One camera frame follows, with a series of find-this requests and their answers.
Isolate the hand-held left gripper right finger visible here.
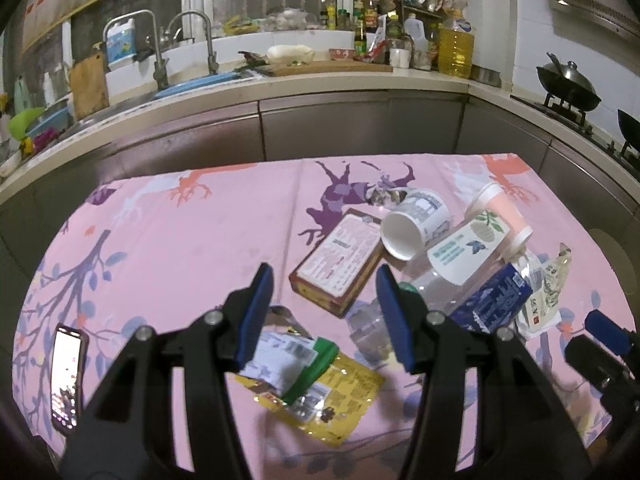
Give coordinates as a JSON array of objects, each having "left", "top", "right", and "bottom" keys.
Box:
[{"left": 376, "top": 265, "right": 596, "bottom": 480}]

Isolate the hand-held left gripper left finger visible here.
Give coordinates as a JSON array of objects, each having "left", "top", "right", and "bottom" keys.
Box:
[{"left": 60, "top": 262, "right": 275, "bottom": 480}]

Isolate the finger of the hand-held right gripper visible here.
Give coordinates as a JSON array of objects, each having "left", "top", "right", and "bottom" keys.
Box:
[
  {"left": 565, "top": 336, "right": 610, "bottom": 392},
  {"left": 585, "top": 310, "right": 633, "bottom": 357}
]

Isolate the clear plastic bottle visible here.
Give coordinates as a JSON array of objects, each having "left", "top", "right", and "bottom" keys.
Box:
[{"left": 345, "top": 266, "right": 481, "bottom": 366}]

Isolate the white wrapper green strip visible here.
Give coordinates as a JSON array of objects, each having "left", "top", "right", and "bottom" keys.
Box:
[{"left": 240, "top": 330, "right": 341, "bottom": 406}]

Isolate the clear printed plastic bag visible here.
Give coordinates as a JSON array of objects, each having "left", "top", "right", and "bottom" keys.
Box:
[{"left": 520, "top": 242, "right": 573, "bottom": 338}]

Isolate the brown cardboard box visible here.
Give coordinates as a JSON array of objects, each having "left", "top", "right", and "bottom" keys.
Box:
[{"left": 289, "top": 207, "right": 386, "bottom": 318}]

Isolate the yellow snack packet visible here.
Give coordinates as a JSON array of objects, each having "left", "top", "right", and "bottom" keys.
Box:
[{"left": 235, "top": 350, "right": 386, "bottom": 448}]

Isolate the white cup green label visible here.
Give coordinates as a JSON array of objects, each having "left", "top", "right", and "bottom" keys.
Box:
[{"left": 426, "top": 210, "right": 521, "bottom": 285}]

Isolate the white paper cup grey print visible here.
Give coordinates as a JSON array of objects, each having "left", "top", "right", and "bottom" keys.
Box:
[{"left": 381, "top": 187, "right": 455, "bottom": 262}]

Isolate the blue drink carton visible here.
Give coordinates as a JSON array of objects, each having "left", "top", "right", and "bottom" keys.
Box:
[{"left": 447, "top": 262, "right": 533, "bottom": 335}]

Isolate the silver foil wrapper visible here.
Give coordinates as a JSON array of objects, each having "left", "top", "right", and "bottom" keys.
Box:
[{"left": 367, "top": 175, "right": 416, "bottom": 208}]

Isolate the pink printed tablecloth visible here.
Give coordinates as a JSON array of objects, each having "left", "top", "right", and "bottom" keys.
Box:
[{"left": 12, "top": 152, "right": 631, "bottom": 480}]

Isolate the grey kitchen cabinet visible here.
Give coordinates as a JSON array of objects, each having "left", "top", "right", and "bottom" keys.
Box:
[{"left": 0, "top": 67, "right": 640, "bottom": 281}]

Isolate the black smartphone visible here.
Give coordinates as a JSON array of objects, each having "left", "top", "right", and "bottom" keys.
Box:
[{"left": 50, "top": 324, "right": 91, "bottom": 436}]

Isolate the black frying pan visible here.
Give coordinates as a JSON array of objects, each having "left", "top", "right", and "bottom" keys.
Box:
[{"left": 616, "top": 109, "right": 640, "bottom": 153}]

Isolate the gas stove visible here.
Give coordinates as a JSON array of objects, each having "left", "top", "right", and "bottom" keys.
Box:
[{"left": 510, "top": 92, "right": 640, "bottom": 181}]

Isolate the blue plastic tray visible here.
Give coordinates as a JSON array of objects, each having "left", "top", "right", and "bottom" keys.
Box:
[{"left": 154, "top": 72, "right": 241, "bottom": 100}]

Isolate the black wok with lid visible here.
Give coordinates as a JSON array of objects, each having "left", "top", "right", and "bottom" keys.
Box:
[{"left": 536, "top": 51, "right": 602, "bottom": 113}]

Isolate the flat wooden cutting board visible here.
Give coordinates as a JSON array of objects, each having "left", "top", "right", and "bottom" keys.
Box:
[{"left": 260, "top": 59, "right": 395, "bottom": 77}]

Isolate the white dough bag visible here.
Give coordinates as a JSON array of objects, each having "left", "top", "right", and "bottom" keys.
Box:
[{"left": 266, "top": 44, "right": 313, "bottom": 65}]

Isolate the tall steel faucet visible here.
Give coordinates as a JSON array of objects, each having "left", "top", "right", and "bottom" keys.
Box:
[
  {"left": 167, "top": 10, "right": 221, "bottom": 77},
  {"left": 102, "top": 9, "right": 172, "bottom": 92}
]

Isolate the large yellow oil bottle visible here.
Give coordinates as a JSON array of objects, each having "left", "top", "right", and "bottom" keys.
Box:
[{"left": 437, "top": 7, "right": 475, "bottom": 80}]

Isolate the standing wooden cutting board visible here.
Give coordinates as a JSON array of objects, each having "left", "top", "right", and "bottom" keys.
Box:
[{"left": 67, "top": 52, "right": 111, "bottom": 118}]

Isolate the white plastic jug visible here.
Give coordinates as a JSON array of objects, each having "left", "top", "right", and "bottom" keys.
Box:
[{"left": 402, "top": 14, "right": 430, "bottom": 68}]

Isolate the green plastic bowl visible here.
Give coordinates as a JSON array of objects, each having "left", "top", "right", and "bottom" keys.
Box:
[{"left": 7, "top": 106, "right": 46, "bottom": 141}]

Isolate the row of condiment bottles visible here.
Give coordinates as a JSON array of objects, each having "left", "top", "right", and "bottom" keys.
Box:
[{"left": 317, "top": 0, "right": 386, "bottom": 31}]

